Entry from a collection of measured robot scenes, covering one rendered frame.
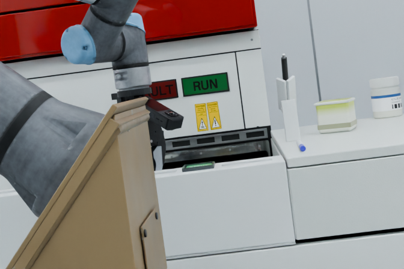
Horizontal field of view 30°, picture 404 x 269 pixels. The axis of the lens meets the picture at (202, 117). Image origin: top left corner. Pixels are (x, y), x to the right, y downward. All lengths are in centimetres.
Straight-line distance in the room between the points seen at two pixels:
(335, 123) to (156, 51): 53
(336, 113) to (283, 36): 179
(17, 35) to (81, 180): 115
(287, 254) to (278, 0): 220
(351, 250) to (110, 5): 61
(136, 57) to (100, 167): 74
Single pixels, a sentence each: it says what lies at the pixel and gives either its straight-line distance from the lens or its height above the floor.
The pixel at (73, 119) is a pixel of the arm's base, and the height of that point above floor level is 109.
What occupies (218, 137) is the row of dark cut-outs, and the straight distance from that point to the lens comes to 190.
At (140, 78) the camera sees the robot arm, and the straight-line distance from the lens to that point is 153.
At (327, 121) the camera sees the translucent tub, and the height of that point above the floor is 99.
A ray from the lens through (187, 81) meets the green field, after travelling 190.
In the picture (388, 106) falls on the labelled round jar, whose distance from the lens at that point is 185.
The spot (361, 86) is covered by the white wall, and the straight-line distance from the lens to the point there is 343.
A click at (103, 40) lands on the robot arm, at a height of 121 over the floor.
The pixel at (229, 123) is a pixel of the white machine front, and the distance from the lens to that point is 190.
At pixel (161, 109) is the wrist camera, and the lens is 151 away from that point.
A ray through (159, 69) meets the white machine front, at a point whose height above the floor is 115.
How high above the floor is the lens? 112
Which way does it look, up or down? 3 degrees down
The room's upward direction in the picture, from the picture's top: 7 degrees counter-clockwise
